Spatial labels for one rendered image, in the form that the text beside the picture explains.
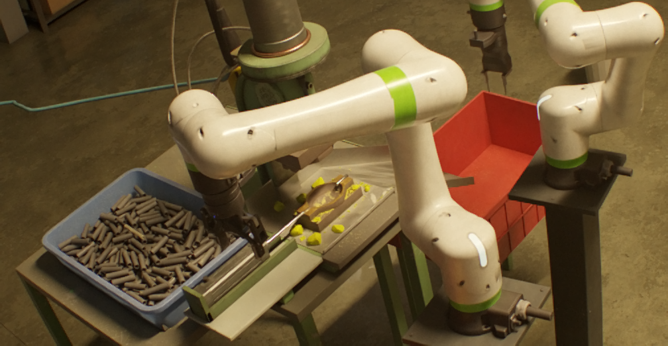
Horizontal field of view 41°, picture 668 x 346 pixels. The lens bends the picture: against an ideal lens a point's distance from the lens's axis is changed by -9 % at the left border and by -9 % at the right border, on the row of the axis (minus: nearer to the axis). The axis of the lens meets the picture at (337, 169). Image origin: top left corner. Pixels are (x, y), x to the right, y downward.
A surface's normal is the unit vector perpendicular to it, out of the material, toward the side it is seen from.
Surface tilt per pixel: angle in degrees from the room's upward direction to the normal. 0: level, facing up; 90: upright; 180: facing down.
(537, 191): 0
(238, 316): 0
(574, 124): 89
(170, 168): 0
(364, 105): 60
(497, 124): 90
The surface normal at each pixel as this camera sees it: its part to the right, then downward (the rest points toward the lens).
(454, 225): -0.27, -0.78
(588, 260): 0.81, 0.16
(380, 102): 0.25, -0.04
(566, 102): -0.16, -0.62
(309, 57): 0.61, 0.33
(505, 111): -0.66, 0.54
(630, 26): -0.17, -0.01
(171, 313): 0.75, 0.38
